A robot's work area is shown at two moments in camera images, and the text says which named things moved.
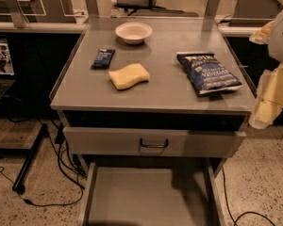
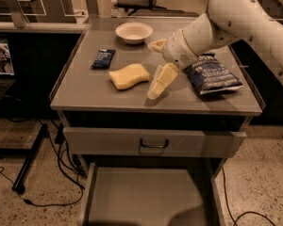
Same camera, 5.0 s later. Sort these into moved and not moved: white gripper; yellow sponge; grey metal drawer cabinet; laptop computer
Moved: white gripper
Not moved: grey metal drawer cabinet; laptop computer; yellow sponge
